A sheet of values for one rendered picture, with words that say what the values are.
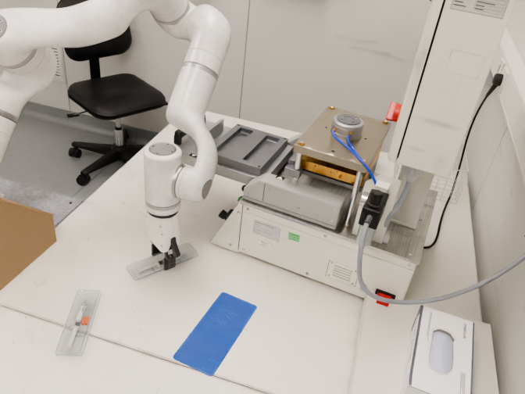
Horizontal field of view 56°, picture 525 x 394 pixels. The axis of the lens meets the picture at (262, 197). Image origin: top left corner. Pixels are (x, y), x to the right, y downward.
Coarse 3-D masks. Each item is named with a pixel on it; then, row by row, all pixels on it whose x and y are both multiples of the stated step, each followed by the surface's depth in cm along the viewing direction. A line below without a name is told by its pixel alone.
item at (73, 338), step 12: (84, 300) 115; (96, 300) 115; (72, 312) 112; (84, 312) 112; (72, 324) 109; (84, 324) 109; (72, 336) 106; (84, 336) 107; (60, 348) 104; (72, 348) 104
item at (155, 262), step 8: (184, 248) 134; (192, 248) 134; (152, 256) 130; (160, 256) 130; (184, 256) 131; (136, 264) 126; (144, 264) 127; (152, 264) 127; (160, 264) 127; (136, 272) 124; (144, 272) 124
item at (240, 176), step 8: (208, 128) 141; (216, 128) 144; (224, 128) 151; (184, 136) 144; (216, 136) 146; (176, 144) 140; (184, 144) 140; (192, 144) 141; (184, 152) 136; (192, 152) 137; (288, 152) 143; (184, 160) 136; (192, 160) 135; (280, 160) 138; (216, 168) 133; (224, 168) 132; (232, 168) 132; (272, 168) 134; (280, 168) 140; (224, 176) 133; (232, 176) 132; (240, 176) 131; (248, 176) 130; (256, 176) 130
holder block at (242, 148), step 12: (228, 132) 143; (240, 132) 147; (252, 132) 145; (264, 132) 146; (216, 144) 137; (228, 144) 141; (240, 144) 138; (252, 144) 139; (264, 144) 143; (276, 144) 141; (228, 156) 132; (240, 156) 133; (252, 156) 136; (264, 156) 134; (276, 156) 138; (240, 168) 131; (252, 168) 130; (264, 168) 132
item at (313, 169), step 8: (304, 160) 122; (312, 160) 122; (320, 160) 123; (376, 160) 132; (304, 168) 123; (312, 168) 122; (320, 168) 121; (328, 168) 120; (336, 168) 120; (344, 168) 121; (312, 176) 123; (320, 176) 122; (328, 176) 121; (336, 176) 120; (344, 176) 120; (352, 176) 119; (368, 176) 125; (344, 184) 121; (352, 184) 120; (360, 184) 119
